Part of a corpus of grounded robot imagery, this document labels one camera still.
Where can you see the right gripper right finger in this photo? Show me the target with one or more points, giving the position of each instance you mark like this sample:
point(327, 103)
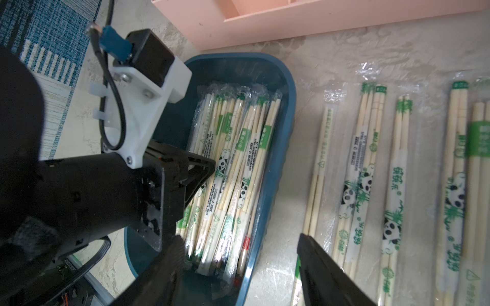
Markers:
point(323, 282)

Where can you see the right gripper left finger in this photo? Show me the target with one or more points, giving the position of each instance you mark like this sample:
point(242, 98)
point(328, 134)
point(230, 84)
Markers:
point(159, 284)

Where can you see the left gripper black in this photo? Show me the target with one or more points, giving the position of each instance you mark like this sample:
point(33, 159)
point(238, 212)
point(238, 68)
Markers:
point(52, 208)

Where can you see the chopsticks pair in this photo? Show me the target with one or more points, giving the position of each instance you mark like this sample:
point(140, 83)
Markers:
point(317, 181)
point(354, 168)
point(395, 201)
point(453, 187)

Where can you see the chopsticks green label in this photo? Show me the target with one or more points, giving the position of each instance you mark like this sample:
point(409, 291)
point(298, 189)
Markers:
point(477, 208)

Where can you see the teal plastic storage box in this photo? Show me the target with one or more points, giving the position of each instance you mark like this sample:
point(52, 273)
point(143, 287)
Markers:
point(243, 68)

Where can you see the pink desktop file organizer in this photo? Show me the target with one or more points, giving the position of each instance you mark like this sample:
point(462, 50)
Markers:
point(218, 24)

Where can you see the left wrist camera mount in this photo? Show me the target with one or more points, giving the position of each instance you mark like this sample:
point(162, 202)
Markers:
point(142, 76)

